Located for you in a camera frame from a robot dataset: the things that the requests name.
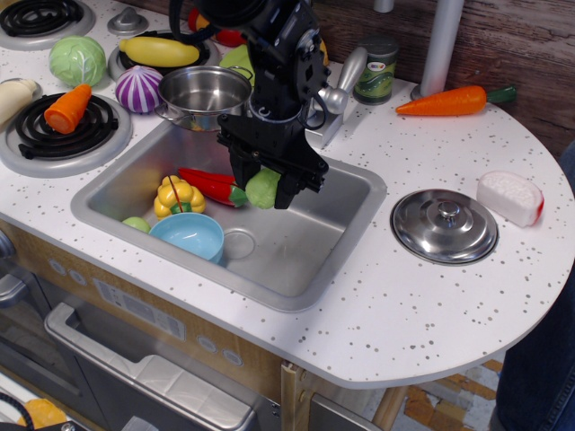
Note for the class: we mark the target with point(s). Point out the purple striped toy onion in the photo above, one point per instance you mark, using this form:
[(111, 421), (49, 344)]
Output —
[(137, 89)]

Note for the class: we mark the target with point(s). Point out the yellow toy corn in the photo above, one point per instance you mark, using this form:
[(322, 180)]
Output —
[(323, 50)]

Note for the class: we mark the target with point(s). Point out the back left stove burner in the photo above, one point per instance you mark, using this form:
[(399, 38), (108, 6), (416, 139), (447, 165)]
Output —
[(39, 25)]

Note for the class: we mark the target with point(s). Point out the yellow toy squash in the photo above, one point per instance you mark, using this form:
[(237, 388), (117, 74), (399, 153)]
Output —
[(153, 51)]

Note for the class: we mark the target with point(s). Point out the red toy chili pepper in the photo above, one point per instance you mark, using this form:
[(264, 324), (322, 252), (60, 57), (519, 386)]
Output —
[(218, 187)]

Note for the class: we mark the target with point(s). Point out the grey toy sink basin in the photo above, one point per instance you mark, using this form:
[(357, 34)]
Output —
[(285, 259)]

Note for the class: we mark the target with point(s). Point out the small steel pot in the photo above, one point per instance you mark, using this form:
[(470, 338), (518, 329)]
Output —
[(194, 97)]

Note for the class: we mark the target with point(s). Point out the red toy ketchup bottle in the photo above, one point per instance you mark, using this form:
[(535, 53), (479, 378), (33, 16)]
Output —
[(228, 38)]

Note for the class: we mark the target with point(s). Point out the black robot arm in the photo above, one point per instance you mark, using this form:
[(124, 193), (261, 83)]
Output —
[(283, 42)]

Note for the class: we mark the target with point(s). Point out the long orange toy carrot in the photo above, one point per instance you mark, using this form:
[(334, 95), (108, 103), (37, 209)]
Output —
[(462, 101)]

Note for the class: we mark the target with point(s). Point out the green toy cabbage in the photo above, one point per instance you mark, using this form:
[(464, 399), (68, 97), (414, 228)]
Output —
[(76, 60)]

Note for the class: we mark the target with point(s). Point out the small green toy fruit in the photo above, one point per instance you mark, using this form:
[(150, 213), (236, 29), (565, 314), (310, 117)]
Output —
[(138, 223)]

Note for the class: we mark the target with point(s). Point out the light blue plastic bowl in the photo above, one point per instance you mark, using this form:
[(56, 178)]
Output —
[(196, 233)]

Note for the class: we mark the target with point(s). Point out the steel pot lid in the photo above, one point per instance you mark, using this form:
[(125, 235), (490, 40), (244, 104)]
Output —
[(444, 226)]

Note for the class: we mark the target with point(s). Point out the orange toy carrot half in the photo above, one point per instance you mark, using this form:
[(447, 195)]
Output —
[(66, 112)]

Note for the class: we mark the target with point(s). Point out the yellow toy bell pepper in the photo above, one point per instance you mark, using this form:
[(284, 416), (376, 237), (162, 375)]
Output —
[(175, 196)]

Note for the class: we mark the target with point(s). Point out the cream toy bottle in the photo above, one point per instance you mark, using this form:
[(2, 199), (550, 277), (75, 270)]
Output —
[(15, 95)]

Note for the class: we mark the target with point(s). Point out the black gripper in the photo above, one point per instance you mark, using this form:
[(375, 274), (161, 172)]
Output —
[(254, 141)]

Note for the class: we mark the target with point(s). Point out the green toy broccoli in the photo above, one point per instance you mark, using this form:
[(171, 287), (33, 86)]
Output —
[(261, 189)]

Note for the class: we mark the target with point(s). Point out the yellow object with cable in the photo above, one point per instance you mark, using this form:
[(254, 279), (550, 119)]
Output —
[(34, 414)]

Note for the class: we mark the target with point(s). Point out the back right stove burner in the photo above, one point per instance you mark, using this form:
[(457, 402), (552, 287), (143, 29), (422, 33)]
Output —
[(119, 62)]

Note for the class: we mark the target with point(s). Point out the light green plastic plate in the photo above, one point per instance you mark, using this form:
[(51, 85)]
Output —
[(237, 59)]

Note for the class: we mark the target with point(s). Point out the grey toy faucet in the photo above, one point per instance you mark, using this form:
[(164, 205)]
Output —
[(326, 115)]

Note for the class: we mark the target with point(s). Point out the grey toy oven door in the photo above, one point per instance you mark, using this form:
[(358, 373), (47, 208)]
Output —
[(28, 351)]

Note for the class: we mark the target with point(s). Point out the grey stove knob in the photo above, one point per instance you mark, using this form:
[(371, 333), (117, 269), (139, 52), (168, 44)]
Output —
[(127, 23)]

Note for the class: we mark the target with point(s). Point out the front black stove burner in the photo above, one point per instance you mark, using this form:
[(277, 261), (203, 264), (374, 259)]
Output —
[(31, 147)]

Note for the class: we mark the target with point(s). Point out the grey toy dishwasher door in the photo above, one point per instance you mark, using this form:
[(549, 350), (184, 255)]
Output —
[(162, 394)]

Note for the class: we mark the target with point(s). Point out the green toy can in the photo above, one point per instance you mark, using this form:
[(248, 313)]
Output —
[(375, 84)]

